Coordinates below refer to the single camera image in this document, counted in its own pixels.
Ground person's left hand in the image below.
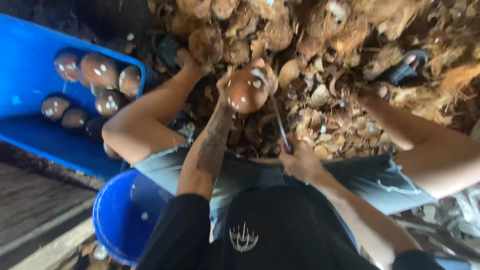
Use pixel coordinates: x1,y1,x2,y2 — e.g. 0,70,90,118
215,67,238,114

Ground person's right hand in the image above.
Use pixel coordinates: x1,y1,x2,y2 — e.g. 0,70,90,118
278,134,325,184

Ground round peeled coconut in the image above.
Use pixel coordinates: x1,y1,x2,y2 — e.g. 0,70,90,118
226,67,271,115

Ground steel peeling knife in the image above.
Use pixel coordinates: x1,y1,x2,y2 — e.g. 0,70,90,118
250,68,294,154

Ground heap of coconut shell scraps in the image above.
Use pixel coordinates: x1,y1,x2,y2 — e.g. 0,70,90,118
180,49,398,160

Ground dark sandal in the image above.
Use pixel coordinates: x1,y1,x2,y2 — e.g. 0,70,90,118
377,49,429,87
152,34,184,68

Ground grey denim shorts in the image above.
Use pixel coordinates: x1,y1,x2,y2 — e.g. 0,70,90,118
132,144,439,241

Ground black printed shirt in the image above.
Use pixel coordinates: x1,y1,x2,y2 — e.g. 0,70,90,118
136,185,445,270

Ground person's left leg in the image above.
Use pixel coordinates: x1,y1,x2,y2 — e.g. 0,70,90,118
101,48,211,165

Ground person's leg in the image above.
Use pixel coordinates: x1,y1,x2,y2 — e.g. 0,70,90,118
352,84,480,199
101,48,211,165

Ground heap of husked fibrous coconuts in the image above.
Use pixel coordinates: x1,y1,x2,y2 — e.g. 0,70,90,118
148,0,480,124

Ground pile of brown coconuts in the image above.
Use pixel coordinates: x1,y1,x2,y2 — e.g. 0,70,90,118
40,50,142,161

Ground person's right leg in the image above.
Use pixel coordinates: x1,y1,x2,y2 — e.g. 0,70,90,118
352,84,480,199

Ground blue plastic bucket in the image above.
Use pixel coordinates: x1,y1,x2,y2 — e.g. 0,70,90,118
92,169,177,267

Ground blue plastic crate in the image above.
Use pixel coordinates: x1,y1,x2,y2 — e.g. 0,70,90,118
0,13,148,181

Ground pale wooden beam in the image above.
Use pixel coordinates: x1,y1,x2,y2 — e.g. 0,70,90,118
7,215,96,270

